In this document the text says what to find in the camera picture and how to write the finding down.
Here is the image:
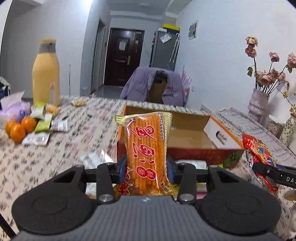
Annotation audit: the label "speckled small vase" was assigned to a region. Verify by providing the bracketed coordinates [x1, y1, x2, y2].
[280, 114, 295, 146]

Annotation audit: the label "orange mandarin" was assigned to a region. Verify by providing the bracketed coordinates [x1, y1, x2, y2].
[5, 120, 17, 137]
[10, 123, 26, 143]
[21, 116, 37, 133]

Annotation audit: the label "grey refrigerator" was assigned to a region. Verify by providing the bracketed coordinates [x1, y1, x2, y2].
[149, 28, 181, 71]

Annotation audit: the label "wooden chair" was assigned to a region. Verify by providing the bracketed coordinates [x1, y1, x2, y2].
[147, 71, 168, 104]

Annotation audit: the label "left orange mandarin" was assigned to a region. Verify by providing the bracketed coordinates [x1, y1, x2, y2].
[5, 120, 17, 137]

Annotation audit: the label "yellow box on fridge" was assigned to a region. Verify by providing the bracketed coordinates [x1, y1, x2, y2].
[163, 23, 180, 31]

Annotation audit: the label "dark entrance door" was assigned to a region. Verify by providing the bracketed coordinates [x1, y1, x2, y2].
[104, 28, 144, 87]

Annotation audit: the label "front orange mandarin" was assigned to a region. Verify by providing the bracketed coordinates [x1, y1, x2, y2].
[10, 123, 26, 143]

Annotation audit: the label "green snack bar lower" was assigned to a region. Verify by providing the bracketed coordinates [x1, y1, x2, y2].
[35, 113, 53, 133]

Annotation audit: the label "orange red cardboard box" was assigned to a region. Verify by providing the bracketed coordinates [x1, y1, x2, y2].
[117, 106, 244, 168]

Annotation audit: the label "green snack bar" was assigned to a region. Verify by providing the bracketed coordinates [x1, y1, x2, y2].
[30, 101, 46, 121]
[35, 113, 53, 133]

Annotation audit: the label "pink ceramic vase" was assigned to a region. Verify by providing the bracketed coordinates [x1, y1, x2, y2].
[247, 89, 269, 123]

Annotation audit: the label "purple jacket on chair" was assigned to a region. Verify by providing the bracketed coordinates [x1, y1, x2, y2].
[119, 67, 187, 107]

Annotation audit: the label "green snack bar upper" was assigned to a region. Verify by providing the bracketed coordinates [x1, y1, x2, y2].
[30, 101, 46, 121]

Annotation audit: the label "small orange cracker packet far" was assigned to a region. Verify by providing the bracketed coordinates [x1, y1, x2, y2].
[72, 99, 87, 107]

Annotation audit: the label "orange spicy strip snack pack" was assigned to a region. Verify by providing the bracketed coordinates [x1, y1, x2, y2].
[114, 111, 173, 196]

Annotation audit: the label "red noodle snack bag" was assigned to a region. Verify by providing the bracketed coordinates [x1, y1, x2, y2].
[242, 133, 278, 193]

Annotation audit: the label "yellow flower branches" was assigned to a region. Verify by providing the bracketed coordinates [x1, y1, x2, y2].
[279, 90, 296, 118]

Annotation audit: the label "right orange mandarin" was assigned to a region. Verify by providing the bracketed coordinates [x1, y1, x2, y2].
[21, 116, 37, 133]

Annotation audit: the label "purple tissue pack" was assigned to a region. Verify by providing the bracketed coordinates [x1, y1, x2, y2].
[1, 91, 31, 123]

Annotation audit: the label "wall picture frame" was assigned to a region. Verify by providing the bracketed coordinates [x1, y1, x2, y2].
[188, 21, 199, 40]

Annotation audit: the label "dried pink rose bouquet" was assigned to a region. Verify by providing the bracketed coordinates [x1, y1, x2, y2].
[245, 36, 295, 98]

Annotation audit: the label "white snack sachet near oranges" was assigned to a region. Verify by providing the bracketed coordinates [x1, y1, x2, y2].
[22, 132, 50, 146]

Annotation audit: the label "yellow thermos bottle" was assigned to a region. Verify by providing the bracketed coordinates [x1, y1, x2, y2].
[32, 39, 61, 106]

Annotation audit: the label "folded pink grey blanket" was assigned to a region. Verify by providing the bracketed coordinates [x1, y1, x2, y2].
[215, 108, 295, 166]

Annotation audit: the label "white sachet by green bars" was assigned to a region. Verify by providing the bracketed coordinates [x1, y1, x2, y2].
[50, 120, 69, 133]

